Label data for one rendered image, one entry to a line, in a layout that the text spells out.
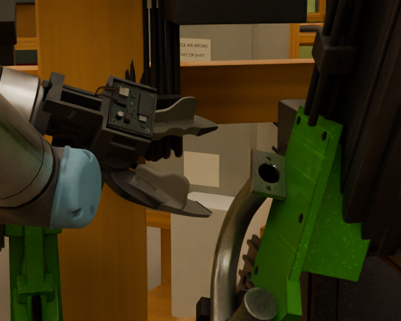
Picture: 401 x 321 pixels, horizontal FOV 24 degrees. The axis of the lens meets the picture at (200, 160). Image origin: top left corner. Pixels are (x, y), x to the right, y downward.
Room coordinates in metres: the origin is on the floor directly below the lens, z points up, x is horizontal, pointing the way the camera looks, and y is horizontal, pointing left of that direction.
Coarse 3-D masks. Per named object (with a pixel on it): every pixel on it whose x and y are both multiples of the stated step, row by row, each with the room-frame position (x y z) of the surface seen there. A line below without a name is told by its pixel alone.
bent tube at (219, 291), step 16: (256, 160) 1.00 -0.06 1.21; (272, 160) 1.00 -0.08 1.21; (256, 176) 0.98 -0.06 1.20; (272, 176) 1.01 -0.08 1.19; (240, 192) 1.02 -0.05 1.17; (256, 192) 0.97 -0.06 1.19; (272, 192) 0.97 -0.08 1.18; (240, 208) 1.02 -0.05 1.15; (256, 208) 1.02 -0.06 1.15; (224, 224) 1.05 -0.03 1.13; (240, 224) 1.04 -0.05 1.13; (224, 240) 1.04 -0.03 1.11; (240, 240) 1.04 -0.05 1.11; (224, 256) 1.04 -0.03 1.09; (224, 272) 1.03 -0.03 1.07; (224, 288) 1.02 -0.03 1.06; (224, 304) 1.00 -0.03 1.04; (224, 320) 0.98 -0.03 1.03
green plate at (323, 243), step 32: (320, 128) 0.94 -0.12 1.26; (288, 160) 1.00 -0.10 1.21; (320, 160) 0.91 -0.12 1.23; (288, 192) 0.97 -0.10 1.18; (320, 192) 0.91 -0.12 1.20; (288, 224) 0.95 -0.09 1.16; (320, 224) 0.92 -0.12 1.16; (352, 224) 0.93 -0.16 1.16; (288, 256) 0.92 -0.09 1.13; (320, 256) 0.92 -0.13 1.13; (352, 256) 0.93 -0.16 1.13
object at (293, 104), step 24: (288, 120) 1.21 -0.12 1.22; (384, 264) 1.10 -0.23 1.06; (312, 288) 1.10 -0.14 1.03; (336, 288) 1.09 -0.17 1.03; (360, 288) 1.10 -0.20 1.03; (384, 288) 1.10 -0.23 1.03; (312, 312) 1.09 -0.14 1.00; (336, 312) 1.09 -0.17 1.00; (360, 312) 1.10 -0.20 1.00; (384, 312) 1.10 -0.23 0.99
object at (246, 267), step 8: (248, 240) 1.10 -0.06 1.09; (256, 240) 1.09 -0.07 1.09; (248, 248) 1.11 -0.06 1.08; (256, 248) 1.07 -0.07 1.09; (248, 256) 1.10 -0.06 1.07; (256, 256) 1.07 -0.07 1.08; (248, 264) 1.07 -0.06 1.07; (240, 272) 1.10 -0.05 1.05; (248, 272) 1.07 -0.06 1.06; (240, 280) 1.10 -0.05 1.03; (248, 280) 1.06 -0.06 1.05; (240, 288) 1.09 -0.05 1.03; (248, 288) 1.05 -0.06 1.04
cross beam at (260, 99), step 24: (192, 72) 1.35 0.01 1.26; (216, 72) 1.36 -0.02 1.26; (240, 72) 1.37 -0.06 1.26; (264, 72) 1.38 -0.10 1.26; (288, 72) 1.38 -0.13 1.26; (312, 72) 1.39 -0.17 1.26; (192, 96) 1.35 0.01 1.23; (216, 96) 1.36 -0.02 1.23; (240, 96) 1.37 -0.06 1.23; (264, 96) 1.38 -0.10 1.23; (288, 96) 1.38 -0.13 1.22; (216, 120) 1.36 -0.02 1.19; (240, 120) 1.37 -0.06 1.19; (264, 120) 1.38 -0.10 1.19
